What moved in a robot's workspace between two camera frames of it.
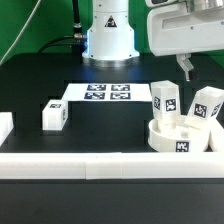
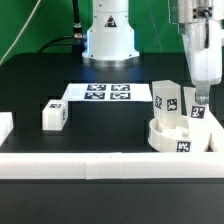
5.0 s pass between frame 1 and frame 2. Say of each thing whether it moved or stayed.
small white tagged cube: stayed
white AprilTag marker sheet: stayed
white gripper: moved
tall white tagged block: stayed
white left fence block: stayed
